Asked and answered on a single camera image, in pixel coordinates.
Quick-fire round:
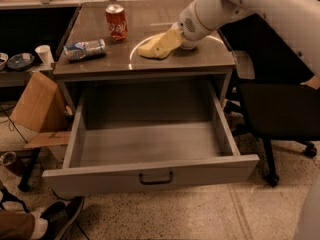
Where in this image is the yellow sponge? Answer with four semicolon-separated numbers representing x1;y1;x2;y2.
137;33;170;59

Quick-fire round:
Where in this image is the grey side shelf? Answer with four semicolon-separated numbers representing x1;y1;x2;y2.
0;64;53;88

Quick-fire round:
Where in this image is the crumpled blue white chip bag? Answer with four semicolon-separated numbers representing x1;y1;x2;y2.
63;39;106;61

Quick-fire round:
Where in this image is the red soda can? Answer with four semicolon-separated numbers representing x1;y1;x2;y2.
105;4;128;41

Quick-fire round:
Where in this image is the black office chair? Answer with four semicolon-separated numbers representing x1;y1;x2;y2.
220;15;320;186

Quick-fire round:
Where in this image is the brown trouser leg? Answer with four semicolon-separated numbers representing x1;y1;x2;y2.
0;210;35;240

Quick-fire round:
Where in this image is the grey cabinet with glass top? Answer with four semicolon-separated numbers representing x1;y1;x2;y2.
52;0;237;113

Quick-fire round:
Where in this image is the white sock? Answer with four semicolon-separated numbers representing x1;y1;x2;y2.
31;210;48;240

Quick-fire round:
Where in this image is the dark blue bowl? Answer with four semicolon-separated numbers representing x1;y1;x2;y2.
7;53;34;71

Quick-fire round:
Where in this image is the white bowl at left edge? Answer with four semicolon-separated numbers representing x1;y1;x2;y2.
0;52;8;71

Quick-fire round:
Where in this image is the white paper cup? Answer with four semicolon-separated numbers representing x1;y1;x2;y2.
35;45;54;65

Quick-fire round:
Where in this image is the black sneaker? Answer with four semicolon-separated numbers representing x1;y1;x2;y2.
40;196;84;240

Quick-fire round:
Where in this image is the brown cardboard box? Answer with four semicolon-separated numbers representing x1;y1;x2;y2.
10;71;70;148

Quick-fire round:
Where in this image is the open grey top drawer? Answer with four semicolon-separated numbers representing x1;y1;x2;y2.
43;79;259;198

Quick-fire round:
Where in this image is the black drawer handle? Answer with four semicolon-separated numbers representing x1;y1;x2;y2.
138;171;174;186

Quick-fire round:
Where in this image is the black floor cable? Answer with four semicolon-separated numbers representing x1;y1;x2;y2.
0;104;29;144

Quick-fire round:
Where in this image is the brown glass jar on floor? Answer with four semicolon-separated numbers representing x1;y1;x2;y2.
0;152;26;176

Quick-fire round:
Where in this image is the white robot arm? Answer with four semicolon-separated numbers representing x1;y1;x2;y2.
146;0;320;90

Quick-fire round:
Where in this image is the black stool leg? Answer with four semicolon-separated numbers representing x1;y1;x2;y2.
18;148;40;192

